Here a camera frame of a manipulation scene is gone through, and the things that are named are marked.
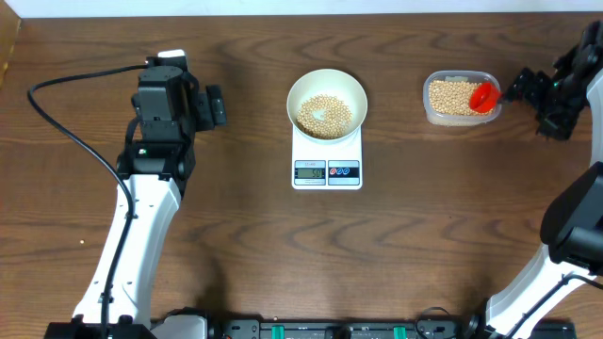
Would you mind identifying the red plastic measuring scoop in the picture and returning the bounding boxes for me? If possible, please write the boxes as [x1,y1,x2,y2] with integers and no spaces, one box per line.
[468,83,501,114]

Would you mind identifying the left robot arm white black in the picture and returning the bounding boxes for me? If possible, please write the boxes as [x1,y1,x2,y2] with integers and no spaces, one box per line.
[44,66,225,338]

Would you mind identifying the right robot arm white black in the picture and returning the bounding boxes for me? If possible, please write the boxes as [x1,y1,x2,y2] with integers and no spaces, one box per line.
[464,21,602,338]

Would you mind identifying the soybeans in bowl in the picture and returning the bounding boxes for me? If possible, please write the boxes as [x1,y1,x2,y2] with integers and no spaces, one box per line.
[296,94,352,139]

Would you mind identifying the cream round bowl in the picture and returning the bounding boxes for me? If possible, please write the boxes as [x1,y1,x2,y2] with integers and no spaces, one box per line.
[286,69,368,143]

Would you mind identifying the white digital kitchen scale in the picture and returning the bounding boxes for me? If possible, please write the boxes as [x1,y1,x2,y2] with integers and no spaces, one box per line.
[291,127,363,190]

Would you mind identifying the clear plastic container of soybeans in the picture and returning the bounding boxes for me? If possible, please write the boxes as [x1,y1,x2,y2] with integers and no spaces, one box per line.
[423,70,502,127]

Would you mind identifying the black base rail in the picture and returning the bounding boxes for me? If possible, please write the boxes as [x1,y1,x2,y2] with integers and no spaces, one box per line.
[150,318,578,339]

